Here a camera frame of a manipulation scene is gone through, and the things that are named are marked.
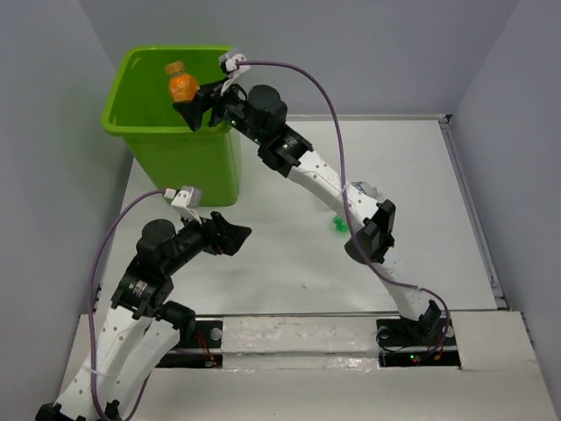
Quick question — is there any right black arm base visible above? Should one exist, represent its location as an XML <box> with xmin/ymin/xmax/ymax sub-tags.
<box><xmin>375</xmin><ymin>300</ymin><xmax>461</xmax><ymax>368</ymax></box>

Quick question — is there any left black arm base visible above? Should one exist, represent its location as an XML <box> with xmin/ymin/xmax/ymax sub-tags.
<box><xmin>156</xmin><ymin>319</ymin><xmax>224</xmax><ymax>369</ymax></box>

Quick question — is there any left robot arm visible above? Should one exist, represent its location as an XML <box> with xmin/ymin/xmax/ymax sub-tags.
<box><xmin>36</xmin><ymin>211</ymin><xmax>252</xmax><ymax>420</ymax></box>

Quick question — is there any small orange bottle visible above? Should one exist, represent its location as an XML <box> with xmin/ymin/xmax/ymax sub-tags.
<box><xmin>165</xmin><ymin>61</ymin><xmax>200</xmax><ymax>102</ymax></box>

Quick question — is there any green plastic bottle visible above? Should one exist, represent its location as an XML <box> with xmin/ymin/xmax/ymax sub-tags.
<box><xmin>331</xmin><ymin>215</ymin><xmax>349</xmax><ymax>233</ymax></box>

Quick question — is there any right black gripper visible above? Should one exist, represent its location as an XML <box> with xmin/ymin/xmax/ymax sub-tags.
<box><xmin>173</xmin><ymin>74</ymin><xmax>267</xmax><ymax>145</ymax></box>

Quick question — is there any clear bottle green blue label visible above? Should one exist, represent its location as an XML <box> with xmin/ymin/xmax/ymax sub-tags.
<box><xmin>352</xmin><ymin>182</ymin><xmax>379</xmax><ymax>198</ymax></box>

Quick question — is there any green plastic bin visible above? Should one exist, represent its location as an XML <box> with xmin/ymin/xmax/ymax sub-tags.
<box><xmin>102</xmin><ymin>45</ymin><xmax>242</xmax><ymax>206</ymax></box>

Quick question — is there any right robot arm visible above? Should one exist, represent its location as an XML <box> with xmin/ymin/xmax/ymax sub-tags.
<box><xmin>172</xmin><ymin>82</ymin><xmax>442</xmax><ymax>344</ymax></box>

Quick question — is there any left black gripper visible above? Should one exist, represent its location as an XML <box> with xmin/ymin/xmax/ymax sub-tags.
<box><xmin>164</xmin><ymin>206</ymin><xmax>252</xmax><ymax>274</ymax></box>

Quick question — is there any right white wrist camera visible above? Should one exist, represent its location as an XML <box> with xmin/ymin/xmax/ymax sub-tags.
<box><xmin>218</xmin><ymin>48</ymin><xmax>247</xmax><ymax>96</ymax></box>

